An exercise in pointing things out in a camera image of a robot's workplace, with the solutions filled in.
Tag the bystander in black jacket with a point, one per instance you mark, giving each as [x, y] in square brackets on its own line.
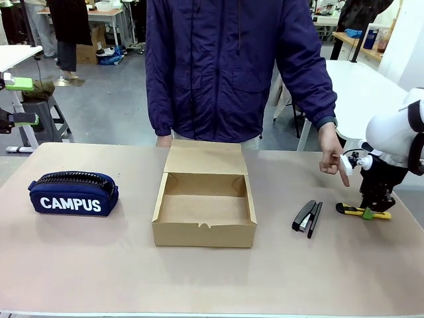
[364, 13]

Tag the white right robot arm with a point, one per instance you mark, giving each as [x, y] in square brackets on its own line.
[387, 126]

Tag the black stapler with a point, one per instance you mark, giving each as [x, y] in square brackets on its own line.
[303, 215]

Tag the wooden workbench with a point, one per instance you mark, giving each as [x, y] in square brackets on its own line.
[348, 39]

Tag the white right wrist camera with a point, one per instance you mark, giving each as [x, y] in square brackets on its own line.
[346, 164]

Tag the large white table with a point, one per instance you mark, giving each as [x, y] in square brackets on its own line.
[361, 86]

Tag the yellow black utility knife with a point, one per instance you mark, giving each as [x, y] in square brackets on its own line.
[348, 208]

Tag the bystander in grey trousers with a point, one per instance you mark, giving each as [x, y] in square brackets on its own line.
[41, 26]

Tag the blue cloth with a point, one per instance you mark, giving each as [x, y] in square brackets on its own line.
[353, 32]

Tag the person's right hand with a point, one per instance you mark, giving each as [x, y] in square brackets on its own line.
[164, 139]

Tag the person in navy jacket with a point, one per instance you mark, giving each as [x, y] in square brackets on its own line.
[215, 66]

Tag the bystander in long black coat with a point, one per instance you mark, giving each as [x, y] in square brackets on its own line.
[71, 23]

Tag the person's left forearm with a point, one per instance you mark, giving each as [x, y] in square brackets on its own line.
[318, 99]

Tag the navy CAMPUS pencil case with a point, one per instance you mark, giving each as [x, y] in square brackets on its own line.
[66, 203]

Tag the orange filled jar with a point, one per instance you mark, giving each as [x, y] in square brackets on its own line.
[383, 41]

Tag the white partition panel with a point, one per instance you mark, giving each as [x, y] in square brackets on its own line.
[407, 43]

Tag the wooden top desk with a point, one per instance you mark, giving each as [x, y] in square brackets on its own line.
[102, 14]

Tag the person's left hand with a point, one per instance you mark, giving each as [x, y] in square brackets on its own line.
[331, 149]

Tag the olive green cloth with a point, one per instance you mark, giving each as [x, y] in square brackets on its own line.
[39, 90]

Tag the white desk with leg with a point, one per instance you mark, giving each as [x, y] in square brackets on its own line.
[16, 53]

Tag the brown carton on floor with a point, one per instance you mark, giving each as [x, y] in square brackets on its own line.
[87, 53]

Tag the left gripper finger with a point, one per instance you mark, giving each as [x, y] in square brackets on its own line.
[23, 118]
[20, 83]

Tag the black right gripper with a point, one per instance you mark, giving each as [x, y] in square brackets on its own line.
[381, 179]

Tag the blue plastic bag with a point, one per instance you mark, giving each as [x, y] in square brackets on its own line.
[111, 57]

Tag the grey step stool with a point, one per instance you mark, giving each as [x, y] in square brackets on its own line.
[49, 122]

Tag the brown cardboard box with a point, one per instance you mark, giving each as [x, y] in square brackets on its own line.
[198, 236]

